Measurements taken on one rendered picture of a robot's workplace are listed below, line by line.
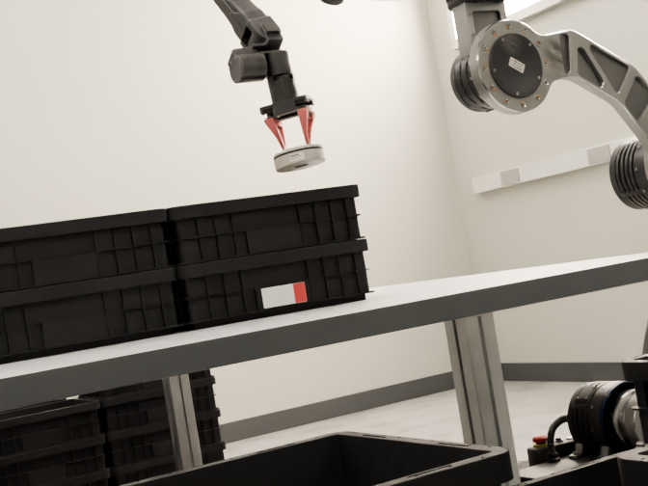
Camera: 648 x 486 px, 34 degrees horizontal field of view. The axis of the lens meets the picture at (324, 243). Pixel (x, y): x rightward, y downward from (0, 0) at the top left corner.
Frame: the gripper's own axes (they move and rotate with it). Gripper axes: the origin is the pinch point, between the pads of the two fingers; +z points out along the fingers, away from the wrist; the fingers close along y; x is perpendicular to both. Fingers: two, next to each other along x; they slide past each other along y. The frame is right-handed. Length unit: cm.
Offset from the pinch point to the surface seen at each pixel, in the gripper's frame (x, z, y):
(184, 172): 294, -57, -137
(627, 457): -126, 52, 52
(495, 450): -117, 51, 41
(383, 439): -105, 50, 29
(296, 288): -12.0, 28.8, -3.3
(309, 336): -60, 38, 11
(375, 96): 377, -84, -46
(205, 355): -71, 37, -1
